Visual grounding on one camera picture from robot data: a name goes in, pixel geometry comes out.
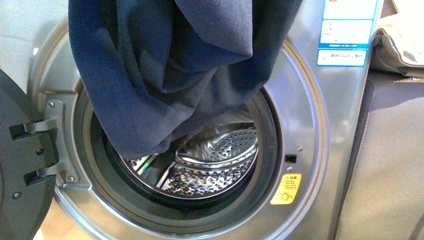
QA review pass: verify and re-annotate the beige sofa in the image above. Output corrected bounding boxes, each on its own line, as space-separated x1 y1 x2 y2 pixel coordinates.
332 0 424 240

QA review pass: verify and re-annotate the beige sofa cushion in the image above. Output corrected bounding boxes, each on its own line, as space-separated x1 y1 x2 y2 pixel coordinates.
370 13 424 80

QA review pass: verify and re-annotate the navy blue garment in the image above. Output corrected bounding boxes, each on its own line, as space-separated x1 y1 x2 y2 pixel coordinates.
68 0 302 160

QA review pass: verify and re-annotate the grey front-load washing machine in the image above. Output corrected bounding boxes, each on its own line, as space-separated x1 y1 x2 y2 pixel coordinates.
0 0 371 240

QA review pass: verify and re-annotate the yellow warning sticker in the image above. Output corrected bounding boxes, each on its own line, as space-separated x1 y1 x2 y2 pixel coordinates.
270 173 302 205

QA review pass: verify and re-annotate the dark round washer door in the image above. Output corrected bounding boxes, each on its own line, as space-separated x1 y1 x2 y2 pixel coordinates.
0 71 58 240

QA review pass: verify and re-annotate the blue white energy label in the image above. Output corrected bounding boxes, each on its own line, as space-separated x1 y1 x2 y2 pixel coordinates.
316 0 379 67

